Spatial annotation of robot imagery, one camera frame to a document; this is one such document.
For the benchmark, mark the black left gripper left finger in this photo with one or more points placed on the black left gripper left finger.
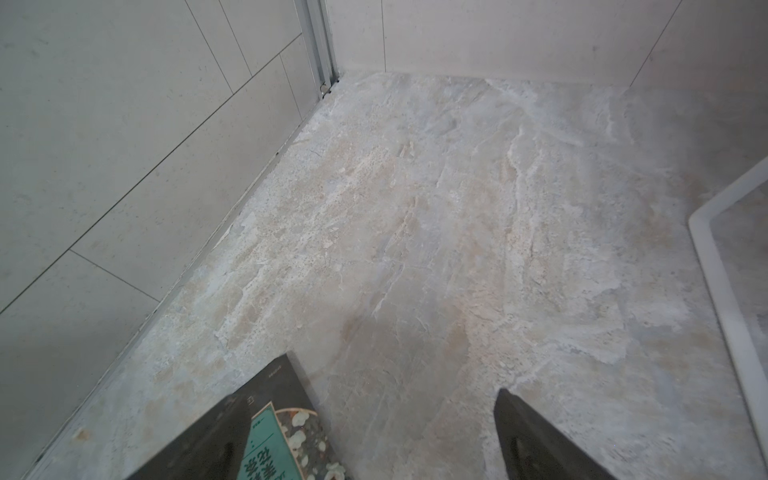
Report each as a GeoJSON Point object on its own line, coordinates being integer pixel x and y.
{"type": "Point", "coordinates": [212, 448]}

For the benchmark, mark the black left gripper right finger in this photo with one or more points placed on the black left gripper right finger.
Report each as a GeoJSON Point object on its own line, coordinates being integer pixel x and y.
{"type": "Point", "coordinates": [533, 448]}

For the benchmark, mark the green label floral tea bag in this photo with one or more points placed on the green label floral tea bag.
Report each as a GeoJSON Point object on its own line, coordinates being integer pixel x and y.
{"type": "Point", "coordinates": [284, 436]}

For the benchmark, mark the white frame wooden shelf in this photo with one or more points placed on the white frame wooden shelf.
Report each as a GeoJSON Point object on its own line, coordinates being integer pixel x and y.
{"type": "Point", "coordinates": [751, 376]}

